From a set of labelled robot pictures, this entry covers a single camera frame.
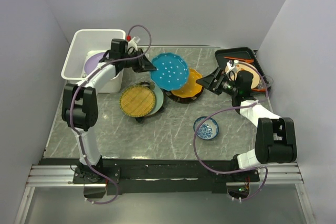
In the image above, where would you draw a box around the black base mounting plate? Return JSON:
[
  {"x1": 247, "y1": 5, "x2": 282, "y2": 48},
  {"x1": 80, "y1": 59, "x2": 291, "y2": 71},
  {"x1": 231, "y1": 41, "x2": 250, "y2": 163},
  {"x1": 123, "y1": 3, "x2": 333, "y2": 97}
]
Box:
[{"x1": 39, "y1": 158, "x2": 259, "y2": 200}]

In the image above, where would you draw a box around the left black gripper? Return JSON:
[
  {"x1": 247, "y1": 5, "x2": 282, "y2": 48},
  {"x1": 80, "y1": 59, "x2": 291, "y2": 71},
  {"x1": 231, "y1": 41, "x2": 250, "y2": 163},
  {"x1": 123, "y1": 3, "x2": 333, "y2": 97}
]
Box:
[{"x1": 121, "y1": 48, "x2": 156, "y2": 73}]

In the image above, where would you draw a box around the orange plastic knife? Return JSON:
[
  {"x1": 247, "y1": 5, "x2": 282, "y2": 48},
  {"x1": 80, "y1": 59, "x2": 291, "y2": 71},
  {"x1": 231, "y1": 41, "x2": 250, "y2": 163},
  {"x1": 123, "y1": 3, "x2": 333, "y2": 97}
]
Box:
[{"x1": 223, "y1": 57, "x2": 254, "y2": 63}]

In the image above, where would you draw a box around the yellow dotted scalloped plate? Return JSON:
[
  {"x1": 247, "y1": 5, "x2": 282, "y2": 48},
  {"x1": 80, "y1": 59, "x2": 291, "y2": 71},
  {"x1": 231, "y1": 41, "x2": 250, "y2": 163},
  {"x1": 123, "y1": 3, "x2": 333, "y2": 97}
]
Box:
[{"x1": 171, "y1": 68, "x2": 202, "y2": 98}]

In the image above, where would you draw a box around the lilac plate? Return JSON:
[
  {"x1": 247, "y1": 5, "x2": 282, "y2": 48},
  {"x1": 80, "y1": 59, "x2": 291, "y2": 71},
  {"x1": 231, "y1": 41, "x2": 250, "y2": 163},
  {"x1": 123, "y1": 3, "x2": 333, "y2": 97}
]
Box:
[{"x1": 83, "y1": 52, "x2": 104, "y2": 75}]

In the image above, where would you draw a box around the black rectangular tray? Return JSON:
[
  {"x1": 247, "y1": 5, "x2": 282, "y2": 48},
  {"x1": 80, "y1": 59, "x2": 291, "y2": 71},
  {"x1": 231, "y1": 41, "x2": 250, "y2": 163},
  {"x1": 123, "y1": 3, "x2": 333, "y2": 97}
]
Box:
[{"x1": 215, "y1": 47, "x2": 265, "y2": 92}]

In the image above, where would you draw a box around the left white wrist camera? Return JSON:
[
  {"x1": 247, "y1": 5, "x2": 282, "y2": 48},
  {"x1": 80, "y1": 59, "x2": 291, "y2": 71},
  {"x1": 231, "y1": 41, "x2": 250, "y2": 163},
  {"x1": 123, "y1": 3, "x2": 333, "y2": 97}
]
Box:
[{"x1": 127, "y1": 35, "x2": 141, "y2": 50}]

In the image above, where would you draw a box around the blue white porcelain bowl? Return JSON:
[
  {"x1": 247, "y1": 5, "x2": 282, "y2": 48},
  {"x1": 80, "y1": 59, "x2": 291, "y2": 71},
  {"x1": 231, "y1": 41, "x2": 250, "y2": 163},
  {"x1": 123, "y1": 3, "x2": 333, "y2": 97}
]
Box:
[{"x1": 196, "y1": 118, "x2": 219, "y2": 141}]

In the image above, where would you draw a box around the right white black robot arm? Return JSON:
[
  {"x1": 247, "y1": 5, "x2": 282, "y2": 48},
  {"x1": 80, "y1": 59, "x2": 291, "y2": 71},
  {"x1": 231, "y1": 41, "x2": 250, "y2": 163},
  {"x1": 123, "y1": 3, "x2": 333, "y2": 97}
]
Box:
[{"x1": 197, "y1": 68, "x2": 297, "y2": 181}]

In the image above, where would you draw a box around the white plastic bin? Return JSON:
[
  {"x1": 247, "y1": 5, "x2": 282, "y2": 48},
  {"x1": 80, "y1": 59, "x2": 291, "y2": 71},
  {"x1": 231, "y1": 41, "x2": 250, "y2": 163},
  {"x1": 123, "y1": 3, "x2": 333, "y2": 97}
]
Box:
[{"x1": 61, "y1": 29, "x2": 126, "y2": 84}]

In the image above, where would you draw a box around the pale green plate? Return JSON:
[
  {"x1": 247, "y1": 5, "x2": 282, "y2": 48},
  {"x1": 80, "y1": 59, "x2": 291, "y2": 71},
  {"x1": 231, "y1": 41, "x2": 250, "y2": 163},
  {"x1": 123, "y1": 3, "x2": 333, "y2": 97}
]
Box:
[{"x1": 146, "y1": 84, "x2": 164, "y2": 116}]

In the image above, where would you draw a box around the aluminium rail frame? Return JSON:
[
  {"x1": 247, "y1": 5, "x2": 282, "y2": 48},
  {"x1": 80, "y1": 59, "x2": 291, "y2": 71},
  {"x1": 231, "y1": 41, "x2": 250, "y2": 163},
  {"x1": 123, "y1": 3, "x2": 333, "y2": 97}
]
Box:
[{"x1": 14, "y1": 163, "x2": 317, "y2": 223}]

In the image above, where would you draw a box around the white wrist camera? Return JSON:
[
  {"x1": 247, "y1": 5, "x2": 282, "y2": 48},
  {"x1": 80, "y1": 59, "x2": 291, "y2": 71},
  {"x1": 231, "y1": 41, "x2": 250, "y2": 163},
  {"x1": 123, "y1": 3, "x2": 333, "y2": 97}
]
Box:
[
  {"x1": 127, "y1": 35, "x2": 141, "y2": 50},
  {"x1": 225, "y1": 60, "x2": 239, "y2": 74}
]

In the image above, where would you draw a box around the dark brown patterned plate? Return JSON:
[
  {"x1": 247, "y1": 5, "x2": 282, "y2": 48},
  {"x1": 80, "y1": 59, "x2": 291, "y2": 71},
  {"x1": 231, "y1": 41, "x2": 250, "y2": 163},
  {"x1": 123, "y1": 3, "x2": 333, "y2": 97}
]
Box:
[{"x1": 163, "y1": 88, "x2": 204, "y2": 104}]

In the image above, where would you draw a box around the teal dotted scalloped plate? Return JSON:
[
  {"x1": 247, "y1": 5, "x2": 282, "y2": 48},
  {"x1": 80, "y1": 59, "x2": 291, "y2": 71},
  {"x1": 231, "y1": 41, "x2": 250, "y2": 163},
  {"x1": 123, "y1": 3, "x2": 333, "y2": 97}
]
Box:
[{"x1": 150, "y1": 52, "x2": 190, "y2": 91}]

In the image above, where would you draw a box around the woven bamboo plate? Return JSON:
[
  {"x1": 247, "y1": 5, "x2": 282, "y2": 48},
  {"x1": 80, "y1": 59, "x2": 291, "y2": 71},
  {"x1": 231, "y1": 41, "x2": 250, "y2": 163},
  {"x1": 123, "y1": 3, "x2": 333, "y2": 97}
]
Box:
[{"x1": 119, "y1": 85, "x2": 156, "y2": 118}]

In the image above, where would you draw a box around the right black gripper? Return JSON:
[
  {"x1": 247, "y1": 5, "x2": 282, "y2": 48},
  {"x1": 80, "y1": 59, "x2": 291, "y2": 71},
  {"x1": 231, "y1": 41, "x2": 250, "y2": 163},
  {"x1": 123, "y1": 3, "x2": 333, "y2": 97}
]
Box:
[{"x1": 196, "y1": 67, "x2": 239, "y2": 97}]

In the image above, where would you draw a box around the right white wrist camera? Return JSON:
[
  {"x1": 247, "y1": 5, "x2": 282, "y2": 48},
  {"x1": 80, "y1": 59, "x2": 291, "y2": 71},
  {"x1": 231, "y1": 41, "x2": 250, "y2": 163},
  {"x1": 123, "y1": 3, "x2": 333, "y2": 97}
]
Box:
[{"x1": 225, "y1": 60, "x2": 239, "y2": 74}]

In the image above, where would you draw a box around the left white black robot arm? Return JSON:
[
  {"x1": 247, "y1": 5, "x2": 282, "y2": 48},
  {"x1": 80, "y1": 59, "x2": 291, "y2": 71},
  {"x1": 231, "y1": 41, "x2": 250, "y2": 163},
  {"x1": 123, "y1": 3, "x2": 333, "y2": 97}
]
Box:
[{"x1": 61, "y1": 36, "x2": 156, "y2": 183}]

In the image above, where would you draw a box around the beige leaf pattern plate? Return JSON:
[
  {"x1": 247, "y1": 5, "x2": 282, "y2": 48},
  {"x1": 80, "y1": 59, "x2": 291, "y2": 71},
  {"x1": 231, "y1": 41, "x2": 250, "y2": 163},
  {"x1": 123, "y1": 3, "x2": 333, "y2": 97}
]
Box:
[{"x1": 224, "y1": 61, "x2": 260, "y2": 89}]

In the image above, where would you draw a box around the clear plastic cup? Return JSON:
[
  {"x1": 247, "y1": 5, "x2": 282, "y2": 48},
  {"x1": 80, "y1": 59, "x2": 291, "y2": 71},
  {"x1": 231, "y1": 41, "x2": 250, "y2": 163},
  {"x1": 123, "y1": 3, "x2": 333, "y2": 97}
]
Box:
[{"x1": 258, "y1": 75, "x2": 274, "y2": 92}]

